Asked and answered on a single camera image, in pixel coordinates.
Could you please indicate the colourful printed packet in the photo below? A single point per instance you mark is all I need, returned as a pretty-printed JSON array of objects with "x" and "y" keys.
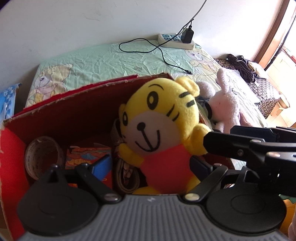
[{"x": 77, "y": 155}]

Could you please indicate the white power strip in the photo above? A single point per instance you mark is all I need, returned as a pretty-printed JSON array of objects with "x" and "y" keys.
[{"x": 169, "y": 41}]

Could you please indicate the person right hand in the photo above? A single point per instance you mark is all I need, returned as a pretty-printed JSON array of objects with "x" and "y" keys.
[{"x": 292, "y": 229}]

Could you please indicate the white bunny plush toy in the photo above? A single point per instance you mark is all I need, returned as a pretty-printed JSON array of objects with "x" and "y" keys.
[{"x": 231, "y": 105}]

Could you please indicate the black charger adapter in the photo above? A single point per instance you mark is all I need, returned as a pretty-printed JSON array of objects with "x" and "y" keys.
[{"x": 187, "y": 35}]

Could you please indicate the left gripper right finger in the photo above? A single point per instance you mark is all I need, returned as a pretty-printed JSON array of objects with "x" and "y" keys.
[{"x": 221, "y": 179}]

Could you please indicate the red cardboard box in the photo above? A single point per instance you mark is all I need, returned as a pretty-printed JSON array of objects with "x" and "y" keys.
[{"x": 83, "y": 115}]

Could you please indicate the tape roll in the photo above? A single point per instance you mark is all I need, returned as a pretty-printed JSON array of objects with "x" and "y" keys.
[{"x": 41, "y": 154}]

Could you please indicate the yellow tiger plush toy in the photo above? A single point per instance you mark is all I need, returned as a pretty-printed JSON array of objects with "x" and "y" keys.
[{"x": 161, "y": 131}]

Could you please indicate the cartoon print bed sheet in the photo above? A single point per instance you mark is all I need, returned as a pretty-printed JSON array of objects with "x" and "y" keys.
[{"x": 105, "y": 62}]

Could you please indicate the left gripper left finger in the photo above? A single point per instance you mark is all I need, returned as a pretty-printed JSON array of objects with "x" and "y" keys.
[{"x": 82, "y": 184}]

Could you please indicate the floral covered side table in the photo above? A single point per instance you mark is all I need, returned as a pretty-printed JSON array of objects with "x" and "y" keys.
[{"x": 267, "y": 95}]

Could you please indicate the dark striped cloth bundle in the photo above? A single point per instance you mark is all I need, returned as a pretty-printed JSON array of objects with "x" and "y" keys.
[{"x": 241, "y": 65}]

